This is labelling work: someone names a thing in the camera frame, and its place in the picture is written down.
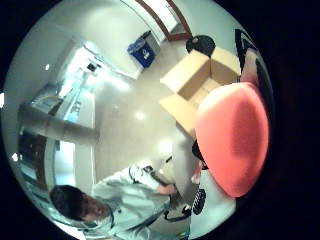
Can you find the red round ball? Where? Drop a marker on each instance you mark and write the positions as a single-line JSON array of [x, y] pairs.
[[233, 136]]

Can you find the black round stool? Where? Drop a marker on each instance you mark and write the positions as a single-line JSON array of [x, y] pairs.
[[200, 44]]

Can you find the open cardboard box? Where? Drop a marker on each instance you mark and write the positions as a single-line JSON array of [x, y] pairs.
[[195, 80]]

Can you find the the person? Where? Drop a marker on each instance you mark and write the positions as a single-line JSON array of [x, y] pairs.
[[126, 203]]

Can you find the blue recycling bin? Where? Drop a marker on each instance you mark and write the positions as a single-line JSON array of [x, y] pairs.
[[142, 50]]

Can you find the white counter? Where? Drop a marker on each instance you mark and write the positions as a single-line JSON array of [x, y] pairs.
[[71, 110]]

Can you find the brown wooden door frame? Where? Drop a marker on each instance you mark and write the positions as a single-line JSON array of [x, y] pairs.
[[166, 20]]

